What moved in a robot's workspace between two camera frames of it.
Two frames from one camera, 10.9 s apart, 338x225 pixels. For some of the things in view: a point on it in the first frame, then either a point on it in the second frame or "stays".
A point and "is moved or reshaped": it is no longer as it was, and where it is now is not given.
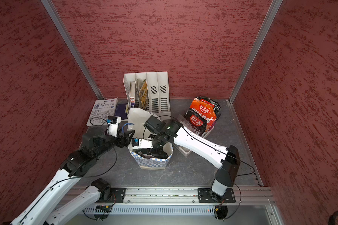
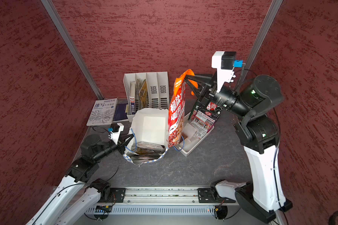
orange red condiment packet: [205, 110] → [176, 119]
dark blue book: [121, 109] stays
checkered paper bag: [137, 118] is moved or reshaped
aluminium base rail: [247, 195] stays
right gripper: [154, 150] → [208, 93]
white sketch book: [102, 108] stays
